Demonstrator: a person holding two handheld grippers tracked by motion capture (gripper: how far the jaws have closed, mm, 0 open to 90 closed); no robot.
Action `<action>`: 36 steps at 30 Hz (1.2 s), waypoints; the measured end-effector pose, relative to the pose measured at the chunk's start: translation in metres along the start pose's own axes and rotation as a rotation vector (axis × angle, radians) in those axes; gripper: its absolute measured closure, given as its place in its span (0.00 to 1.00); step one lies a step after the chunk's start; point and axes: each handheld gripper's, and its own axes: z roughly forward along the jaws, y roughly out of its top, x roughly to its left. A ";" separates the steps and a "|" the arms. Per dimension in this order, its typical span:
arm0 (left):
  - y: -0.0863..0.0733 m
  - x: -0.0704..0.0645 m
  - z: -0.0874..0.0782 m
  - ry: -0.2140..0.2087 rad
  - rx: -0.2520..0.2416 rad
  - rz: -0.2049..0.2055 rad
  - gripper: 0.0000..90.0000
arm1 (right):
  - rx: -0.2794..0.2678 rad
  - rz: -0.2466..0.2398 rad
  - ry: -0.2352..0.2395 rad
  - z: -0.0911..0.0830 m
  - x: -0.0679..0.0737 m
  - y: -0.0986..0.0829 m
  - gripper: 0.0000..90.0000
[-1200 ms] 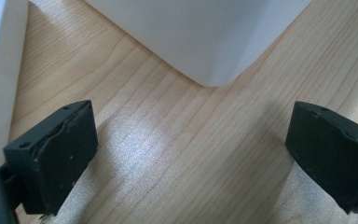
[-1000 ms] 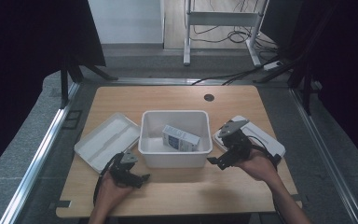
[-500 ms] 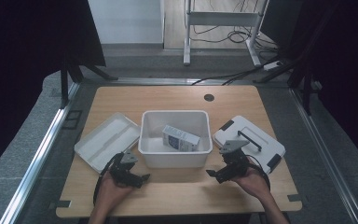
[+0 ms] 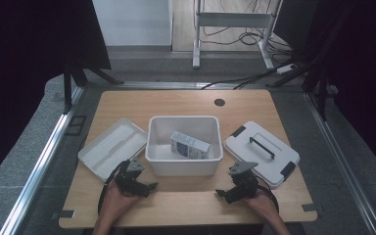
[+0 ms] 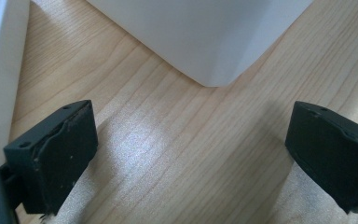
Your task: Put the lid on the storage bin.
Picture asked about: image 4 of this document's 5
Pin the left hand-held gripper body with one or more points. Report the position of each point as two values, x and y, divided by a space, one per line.
127 181

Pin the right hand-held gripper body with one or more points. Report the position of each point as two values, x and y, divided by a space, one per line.
245 186

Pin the white bin lid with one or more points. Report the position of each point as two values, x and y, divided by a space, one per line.
111 150

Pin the white plastic storage box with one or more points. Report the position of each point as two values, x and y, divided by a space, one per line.
182 163

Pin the white and blue carton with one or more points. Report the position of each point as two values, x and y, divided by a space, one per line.
189 147

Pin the person's left hand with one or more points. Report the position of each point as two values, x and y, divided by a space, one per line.
117 204

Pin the person's right hand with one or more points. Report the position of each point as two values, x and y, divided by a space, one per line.
262 207

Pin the black table grommet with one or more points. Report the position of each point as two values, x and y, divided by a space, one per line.
219 102

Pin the black tripod stand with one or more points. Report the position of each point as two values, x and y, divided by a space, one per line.
75 75
316 78

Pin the white power strip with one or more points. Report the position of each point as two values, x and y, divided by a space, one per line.
286 69

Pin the black curtain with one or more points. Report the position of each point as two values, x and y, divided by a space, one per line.
362 81
29 65

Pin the white metal stand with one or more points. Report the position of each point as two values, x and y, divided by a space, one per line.
231 19

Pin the aluminium floor rail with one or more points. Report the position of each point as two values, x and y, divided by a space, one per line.
342 160
39 169
163 85

